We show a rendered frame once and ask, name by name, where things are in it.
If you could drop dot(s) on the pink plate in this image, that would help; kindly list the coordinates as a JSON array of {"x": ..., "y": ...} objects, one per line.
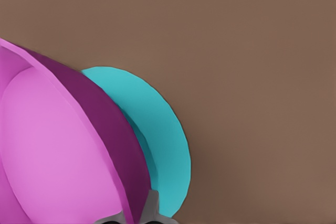
[{"x": 52, "y": 140}]

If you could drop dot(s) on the blue plate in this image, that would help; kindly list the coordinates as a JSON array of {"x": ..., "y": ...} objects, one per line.
[{"x": 162, "y": 140}]

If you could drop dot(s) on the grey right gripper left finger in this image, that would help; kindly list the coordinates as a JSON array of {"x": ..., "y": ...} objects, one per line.
[{"x": 115, "y": 218}]

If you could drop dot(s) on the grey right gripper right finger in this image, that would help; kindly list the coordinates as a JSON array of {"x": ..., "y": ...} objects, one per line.
[{"x": 151, "y": 207}]

